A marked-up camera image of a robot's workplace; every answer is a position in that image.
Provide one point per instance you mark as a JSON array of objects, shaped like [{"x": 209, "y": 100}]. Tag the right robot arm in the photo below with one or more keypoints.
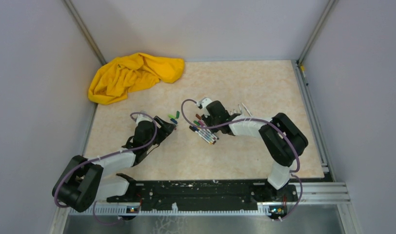
[{"x": 283, "y": 139}]

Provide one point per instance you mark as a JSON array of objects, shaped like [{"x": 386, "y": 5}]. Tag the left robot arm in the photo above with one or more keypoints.
[{"x": 85, "y": 181}]

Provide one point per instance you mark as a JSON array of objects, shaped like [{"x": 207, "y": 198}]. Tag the aluminium frame rail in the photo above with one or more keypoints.
[{"x": 327, "y": 193}]

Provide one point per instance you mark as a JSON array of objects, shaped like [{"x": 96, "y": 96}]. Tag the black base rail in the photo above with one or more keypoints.
[{"x": 204, "y": 195}]

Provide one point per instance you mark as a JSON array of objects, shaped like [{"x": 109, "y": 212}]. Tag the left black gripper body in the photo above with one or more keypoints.
[{"x": 163, "y": 132}]

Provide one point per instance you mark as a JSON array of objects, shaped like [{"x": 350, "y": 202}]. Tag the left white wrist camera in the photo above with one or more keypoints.
[{"x": 142, "y": 117}]

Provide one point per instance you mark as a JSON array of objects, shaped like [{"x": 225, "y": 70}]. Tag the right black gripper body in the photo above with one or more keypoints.
[{"x": 207, "y": 118}]

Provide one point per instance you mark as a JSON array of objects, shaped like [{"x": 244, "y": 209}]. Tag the yellow cloth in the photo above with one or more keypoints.
[{"x": 115, "y": 80}]

